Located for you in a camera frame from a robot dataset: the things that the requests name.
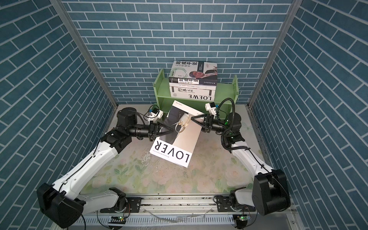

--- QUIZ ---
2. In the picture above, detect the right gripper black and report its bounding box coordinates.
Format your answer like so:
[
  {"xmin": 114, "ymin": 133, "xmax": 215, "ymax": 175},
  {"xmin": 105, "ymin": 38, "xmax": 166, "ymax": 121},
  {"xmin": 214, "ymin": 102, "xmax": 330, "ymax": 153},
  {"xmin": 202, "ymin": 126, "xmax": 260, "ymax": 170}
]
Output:
[{"xmin": 193, "ymin": 115, "xmax": 231, "ymax": 136}]

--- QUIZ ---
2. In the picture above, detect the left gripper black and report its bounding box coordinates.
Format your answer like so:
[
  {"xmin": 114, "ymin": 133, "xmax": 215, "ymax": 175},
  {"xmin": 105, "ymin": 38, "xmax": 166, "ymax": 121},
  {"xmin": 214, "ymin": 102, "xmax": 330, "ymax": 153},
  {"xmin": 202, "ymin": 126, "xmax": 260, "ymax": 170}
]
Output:
[{"xmin": 126, "ymin": 122, "xmax": 172, "ymax": 142}]

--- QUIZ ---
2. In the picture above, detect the white magazine with handbag photo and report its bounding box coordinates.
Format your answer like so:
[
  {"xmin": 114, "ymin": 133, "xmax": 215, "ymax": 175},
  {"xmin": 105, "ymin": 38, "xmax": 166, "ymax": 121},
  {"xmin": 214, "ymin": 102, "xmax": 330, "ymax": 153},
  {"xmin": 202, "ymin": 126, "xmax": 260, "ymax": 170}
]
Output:
[{"xmin": 149, "ymin": 100, "xmax": 203, "ymax": 168}]

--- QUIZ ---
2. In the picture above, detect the white Loewe Foundation book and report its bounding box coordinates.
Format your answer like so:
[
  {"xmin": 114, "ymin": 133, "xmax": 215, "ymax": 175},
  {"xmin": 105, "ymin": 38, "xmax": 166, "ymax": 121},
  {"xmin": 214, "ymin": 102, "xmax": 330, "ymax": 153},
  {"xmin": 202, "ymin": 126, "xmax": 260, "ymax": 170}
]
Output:
[{"xmin": 171, "ymin": 92, "xmax": 214, "ymax": 102}]

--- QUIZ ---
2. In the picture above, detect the white-backed heritage culture book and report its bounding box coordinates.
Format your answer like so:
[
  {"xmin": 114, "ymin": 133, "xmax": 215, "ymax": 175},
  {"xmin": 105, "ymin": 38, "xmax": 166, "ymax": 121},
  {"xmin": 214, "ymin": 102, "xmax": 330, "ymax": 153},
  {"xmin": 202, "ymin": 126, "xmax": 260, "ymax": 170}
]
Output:
[{"xmin": 170, "ymin": 86, "xmax": 215, "ymax": 96}]

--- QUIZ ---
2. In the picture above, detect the white booklet with brown bars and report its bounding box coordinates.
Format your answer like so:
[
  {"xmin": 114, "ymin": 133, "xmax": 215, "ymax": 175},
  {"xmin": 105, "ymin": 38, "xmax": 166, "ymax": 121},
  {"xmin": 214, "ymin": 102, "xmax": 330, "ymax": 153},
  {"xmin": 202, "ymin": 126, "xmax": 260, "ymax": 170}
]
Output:
[{"xmin": 169, "ymin": 79, "xmax": 217, "ymax": 90}]

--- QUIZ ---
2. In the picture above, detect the Chinese book with man portrait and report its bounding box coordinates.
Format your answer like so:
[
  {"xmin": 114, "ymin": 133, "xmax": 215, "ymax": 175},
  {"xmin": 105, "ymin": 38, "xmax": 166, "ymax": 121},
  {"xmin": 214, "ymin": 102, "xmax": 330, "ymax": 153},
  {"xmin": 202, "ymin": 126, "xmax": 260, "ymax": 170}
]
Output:
[{"xmin": 169, "ymin": 60, "xmax": 218, "ymax": 85}]

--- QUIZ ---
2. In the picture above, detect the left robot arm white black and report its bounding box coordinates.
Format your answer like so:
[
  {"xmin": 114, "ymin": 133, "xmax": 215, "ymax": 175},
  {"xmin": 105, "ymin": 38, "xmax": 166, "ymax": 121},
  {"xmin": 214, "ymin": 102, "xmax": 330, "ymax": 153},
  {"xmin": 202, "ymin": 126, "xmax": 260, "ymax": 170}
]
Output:
[{"xmin": 36, "ymin": 107, "xmax": 173, "ymax": 229}]

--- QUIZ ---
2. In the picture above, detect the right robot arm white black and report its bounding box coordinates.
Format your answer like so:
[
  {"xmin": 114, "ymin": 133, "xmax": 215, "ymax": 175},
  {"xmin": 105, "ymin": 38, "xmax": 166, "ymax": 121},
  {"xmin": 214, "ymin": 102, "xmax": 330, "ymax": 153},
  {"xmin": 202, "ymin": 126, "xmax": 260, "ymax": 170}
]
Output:
[{"xmin": 191, "ymin": 113, "xmax": 291, "ymax": 216}]

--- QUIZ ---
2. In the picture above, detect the green two-tier shelf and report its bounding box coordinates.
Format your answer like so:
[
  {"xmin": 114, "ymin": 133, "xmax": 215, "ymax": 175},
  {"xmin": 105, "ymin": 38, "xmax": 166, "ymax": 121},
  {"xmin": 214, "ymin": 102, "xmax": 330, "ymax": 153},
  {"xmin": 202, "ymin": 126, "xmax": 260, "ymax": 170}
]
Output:
[{"xmin": 153, "ymin": 70, "xmax": 239, "ymax": 113}]

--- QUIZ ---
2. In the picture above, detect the left circuit board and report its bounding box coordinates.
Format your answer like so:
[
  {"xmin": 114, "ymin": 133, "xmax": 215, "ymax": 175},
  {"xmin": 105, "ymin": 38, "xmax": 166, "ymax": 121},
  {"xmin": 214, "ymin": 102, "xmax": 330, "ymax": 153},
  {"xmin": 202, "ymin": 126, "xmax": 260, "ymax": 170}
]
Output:
[{"xmin": 108, "ymin": 216, "xmax": 127, "ymax": 226}]

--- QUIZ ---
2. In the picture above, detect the circuit board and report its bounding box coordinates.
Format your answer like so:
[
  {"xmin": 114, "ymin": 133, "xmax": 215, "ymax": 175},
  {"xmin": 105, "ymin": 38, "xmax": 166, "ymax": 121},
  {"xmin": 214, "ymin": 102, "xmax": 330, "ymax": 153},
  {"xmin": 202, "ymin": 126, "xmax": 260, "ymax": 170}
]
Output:
[
  {"xmin": 233, "ymin": 215, "xmax": 251, "ymax": 225},
  {"xmin": 108, "ymin": 216, "xmax": 127, "ymax": 226}
]

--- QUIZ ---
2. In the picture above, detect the right circuit board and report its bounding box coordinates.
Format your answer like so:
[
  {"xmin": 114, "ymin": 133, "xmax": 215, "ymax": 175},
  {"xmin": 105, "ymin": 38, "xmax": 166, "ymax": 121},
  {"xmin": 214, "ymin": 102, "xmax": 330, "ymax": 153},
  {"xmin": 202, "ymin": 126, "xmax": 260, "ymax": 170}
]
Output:
[{"xmin": 233, "ymin": 215, "xmax": 251, "ymax": 225}]

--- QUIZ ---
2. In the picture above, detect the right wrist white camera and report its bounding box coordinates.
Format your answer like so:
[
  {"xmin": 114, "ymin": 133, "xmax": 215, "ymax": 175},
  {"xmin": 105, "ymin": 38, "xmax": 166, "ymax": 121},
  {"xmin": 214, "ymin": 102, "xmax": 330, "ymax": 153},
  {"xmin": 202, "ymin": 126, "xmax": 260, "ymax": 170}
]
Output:
[{"xmin": 205, "ymin": 102, "xmax": 217, "ymax": 117}]

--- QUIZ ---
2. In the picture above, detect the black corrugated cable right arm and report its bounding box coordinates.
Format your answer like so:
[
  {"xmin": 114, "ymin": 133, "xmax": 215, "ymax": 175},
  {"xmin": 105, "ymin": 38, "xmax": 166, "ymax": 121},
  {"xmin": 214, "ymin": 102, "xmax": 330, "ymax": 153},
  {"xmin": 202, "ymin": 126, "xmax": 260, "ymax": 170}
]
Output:
[{"xmin": 215, "ymin": 97, "xmax": 249, "ymax": 153}]

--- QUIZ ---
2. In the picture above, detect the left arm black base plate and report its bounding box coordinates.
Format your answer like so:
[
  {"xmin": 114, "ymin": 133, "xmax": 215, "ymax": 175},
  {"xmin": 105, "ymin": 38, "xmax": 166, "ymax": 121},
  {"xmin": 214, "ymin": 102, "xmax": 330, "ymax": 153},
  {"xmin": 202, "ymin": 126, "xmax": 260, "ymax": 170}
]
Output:
[{"xmin": 100, "ymin": 197, "xmax": 142, "ymax": 213}]

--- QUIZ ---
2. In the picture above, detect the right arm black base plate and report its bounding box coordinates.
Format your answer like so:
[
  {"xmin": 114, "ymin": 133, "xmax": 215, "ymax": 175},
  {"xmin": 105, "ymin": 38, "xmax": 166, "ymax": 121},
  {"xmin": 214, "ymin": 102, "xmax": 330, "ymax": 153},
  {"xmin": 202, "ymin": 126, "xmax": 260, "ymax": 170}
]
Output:
[{"xmin": 213, "ymin": 195, "xmax": 256, "ymax": 212}]

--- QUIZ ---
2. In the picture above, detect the aluminium front rail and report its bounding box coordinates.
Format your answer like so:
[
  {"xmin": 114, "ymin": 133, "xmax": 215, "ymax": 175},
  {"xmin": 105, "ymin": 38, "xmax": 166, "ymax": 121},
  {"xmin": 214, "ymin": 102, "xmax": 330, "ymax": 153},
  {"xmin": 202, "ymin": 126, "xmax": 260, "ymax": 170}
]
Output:
[{"xmin": 65, "ymin": 189, "xmax": 263, "ymax": 215}]

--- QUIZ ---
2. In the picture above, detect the white slotted cable duct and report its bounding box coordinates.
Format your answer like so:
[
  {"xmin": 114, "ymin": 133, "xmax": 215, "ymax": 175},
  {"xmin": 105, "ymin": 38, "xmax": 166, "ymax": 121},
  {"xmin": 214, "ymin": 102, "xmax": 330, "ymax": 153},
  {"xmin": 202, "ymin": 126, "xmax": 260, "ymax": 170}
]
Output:
[{"xmin": 73, "ymin": 214, "xmax": 235, "ymax": 227}]

